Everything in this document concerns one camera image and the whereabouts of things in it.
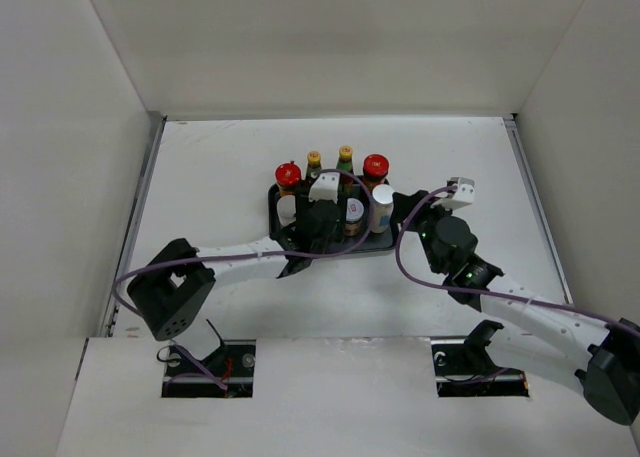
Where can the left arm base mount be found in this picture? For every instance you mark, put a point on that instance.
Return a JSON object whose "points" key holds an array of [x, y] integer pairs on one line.
{"points": [[203, 364]]}

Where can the black plastic tray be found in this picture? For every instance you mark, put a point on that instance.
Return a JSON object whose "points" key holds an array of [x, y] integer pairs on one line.
{"points": [[380, 242]]}

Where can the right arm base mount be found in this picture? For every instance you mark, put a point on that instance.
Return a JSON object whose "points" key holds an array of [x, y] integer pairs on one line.
{"points": [[463, 368]]}

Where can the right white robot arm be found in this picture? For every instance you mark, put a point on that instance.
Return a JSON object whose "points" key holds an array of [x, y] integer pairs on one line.
{"points": [[590, 354]]}

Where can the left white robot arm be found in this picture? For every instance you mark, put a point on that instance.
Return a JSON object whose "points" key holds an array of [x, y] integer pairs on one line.
{"points": [[170, 296]]}

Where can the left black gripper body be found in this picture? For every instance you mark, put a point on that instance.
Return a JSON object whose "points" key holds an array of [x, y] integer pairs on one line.
{"points": [[303, 204]]}

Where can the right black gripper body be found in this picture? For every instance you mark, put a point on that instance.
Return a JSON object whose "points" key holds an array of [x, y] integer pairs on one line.
{"points": [[426, 219]]}

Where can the red lid chili jar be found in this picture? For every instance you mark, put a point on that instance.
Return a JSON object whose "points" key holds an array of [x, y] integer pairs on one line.
{"points": [[375, 170], [288, 176]]}

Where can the yellow cap sauce bottle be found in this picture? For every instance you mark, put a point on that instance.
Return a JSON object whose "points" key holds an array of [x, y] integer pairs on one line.
{"points": [[314, 166], [345, 163]]}

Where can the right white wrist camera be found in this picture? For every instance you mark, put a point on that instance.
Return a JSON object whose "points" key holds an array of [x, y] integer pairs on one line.
{"points": [[462, 196]]}

